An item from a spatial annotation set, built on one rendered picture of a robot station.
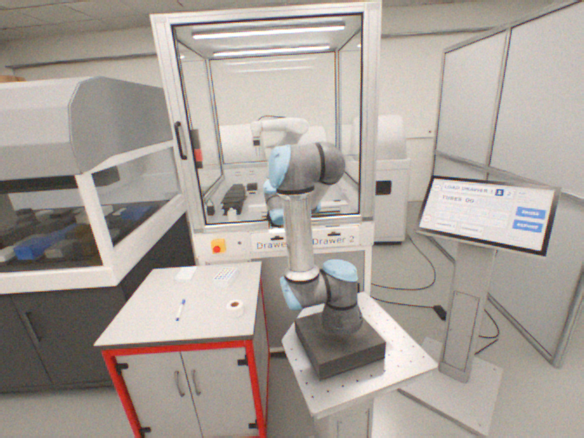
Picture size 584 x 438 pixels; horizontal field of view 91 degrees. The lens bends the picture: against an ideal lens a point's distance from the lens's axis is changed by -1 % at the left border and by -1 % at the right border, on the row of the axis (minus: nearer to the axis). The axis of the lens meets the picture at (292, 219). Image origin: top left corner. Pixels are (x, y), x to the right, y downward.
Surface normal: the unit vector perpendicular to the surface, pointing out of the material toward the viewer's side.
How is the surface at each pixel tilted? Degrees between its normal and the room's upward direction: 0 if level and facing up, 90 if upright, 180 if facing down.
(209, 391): 90
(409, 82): 90
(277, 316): 90
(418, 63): 90
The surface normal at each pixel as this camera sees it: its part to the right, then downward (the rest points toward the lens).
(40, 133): 0.01, 0.00
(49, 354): 0.04, 0.35
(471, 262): -0.65, 0.30
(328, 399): -0.06, -0.94
